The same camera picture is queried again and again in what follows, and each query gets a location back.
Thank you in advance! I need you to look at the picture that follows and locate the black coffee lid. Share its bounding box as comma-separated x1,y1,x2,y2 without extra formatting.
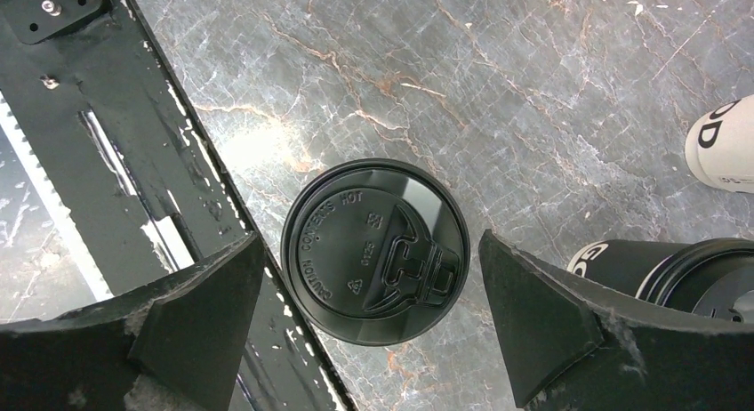
635,238,753,324
280,158,471,347

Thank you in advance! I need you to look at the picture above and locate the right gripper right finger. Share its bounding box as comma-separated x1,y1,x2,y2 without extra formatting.
478,230,753,410

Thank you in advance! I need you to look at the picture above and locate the black sleeved paper cup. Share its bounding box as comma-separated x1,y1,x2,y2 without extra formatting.
565,239,690,298

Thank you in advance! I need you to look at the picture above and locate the stack of white paper cups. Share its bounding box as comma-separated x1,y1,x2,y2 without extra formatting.
685,95,753,194

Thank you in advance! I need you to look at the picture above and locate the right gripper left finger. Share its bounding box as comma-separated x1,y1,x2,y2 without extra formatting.
1,234,266,410

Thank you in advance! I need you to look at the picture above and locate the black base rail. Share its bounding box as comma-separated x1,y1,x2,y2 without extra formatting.
1,0,353,410

